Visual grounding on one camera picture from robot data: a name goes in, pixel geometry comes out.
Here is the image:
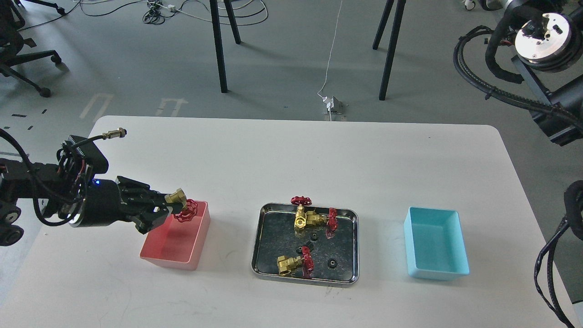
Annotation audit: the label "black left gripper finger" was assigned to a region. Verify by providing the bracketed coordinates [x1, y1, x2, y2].
[148, 193, 176, 208]
[141, 206, 183, 233]

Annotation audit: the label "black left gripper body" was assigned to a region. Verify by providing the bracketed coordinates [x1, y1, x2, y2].
[69, 176, 153, 233]

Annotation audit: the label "brass valve red handle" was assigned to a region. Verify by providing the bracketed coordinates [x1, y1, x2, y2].
[276, 254, 315, 279]
[164, 188, 198, 223]
[306, 208, 338, 239]
[290, 196, 312, 233]

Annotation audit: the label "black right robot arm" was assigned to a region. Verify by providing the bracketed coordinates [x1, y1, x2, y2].
[453, 0, 582, 146]

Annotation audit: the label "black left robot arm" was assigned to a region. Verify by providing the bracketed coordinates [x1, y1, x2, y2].
[1, 128, 190, 246]

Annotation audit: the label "pink plastic box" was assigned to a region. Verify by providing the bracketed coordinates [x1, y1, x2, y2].
[139, 200, 210, 271]

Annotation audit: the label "blue plastic box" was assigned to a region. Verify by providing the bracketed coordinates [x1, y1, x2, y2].
[404, 207, 470, 281]

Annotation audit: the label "metal tray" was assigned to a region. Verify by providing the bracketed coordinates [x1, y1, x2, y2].
[251, 203, 359, 287]

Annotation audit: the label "black office chair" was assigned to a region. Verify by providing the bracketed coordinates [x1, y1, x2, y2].
[0, 0, 62, 97]

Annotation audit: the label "black tripod leg right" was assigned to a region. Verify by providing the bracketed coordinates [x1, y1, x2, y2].
[372, 0, 406, 101]

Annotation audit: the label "white chair base caster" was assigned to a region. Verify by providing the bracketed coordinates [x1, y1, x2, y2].
[461, 0, 476, 11]

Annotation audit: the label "brass valve red handle bottom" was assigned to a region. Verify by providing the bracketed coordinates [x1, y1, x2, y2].
[276, 254, 315, 279]

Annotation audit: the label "brass valve red handle top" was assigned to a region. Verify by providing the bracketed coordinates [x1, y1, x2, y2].
[290, 196, 312, 233]

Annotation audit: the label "black floor cables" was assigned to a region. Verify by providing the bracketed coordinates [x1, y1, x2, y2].
[18, 0, 269, 27]

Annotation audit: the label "white cable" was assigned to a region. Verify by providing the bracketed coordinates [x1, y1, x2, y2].
[317, 0, 343, 98]

